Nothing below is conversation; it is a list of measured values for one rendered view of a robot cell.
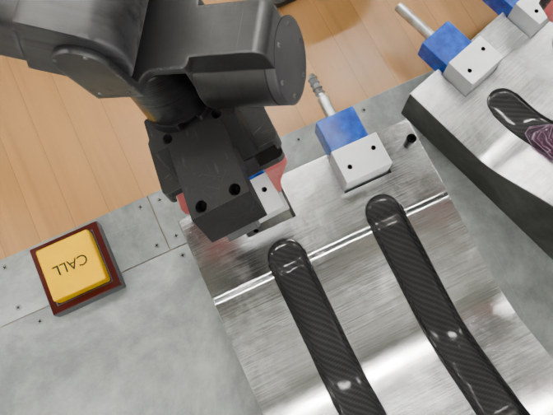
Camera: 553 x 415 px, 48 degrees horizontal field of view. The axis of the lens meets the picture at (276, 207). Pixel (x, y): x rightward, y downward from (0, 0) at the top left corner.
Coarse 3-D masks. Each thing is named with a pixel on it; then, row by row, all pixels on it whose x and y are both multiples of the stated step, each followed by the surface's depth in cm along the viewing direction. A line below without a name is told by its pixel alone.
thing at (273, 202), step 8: (256, 176) 59; (264, 176) 57; (256, 184) 57; (264, 184) 57; (272, 184) 57; (256, 192) 57; (264, 192) 57; (272, 192) 57; (280, 192) 60; (264, 200) 57; (272, 200) 57; (280, 200) 57; (264, 208) 57; (272, 208) 57; (280, 208) 57; (288, 208) 62; (272, 216) 61
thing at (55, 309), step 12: (84, 228) 69; (96, 228) 69; (108, 252) 69; (36, 264) 68; (108, 264) 68; (48, 288) 68; (108, 288) 68; (48, 300) 67; (72, 300) 67; (84, 300) 67
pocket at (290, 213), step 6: (282, 192) 64; (288, 204) 64; (288, 210) 65; (276, 216) 65; (282, 216) 65; (288, 216) 65; (294, 216) 64; (264, 222) 65; (270, 222) 65; (276, 222) 65; (258, 228) 65; (264, 228) 65; (246, 234) 65; (252, 234) 65
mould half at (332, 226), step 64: (384, 128) 65; (320, 192) 63; (384, 192) 63; (256, 256) 61; (320, 256) 62; (448, 256) 62; (256, 320) 60; (384, 320) 60; (512, 320) 60; (256, 384) 59; (320, 384) 59; (384, 384) 58; (448, 384) 57; (512, 384) 56
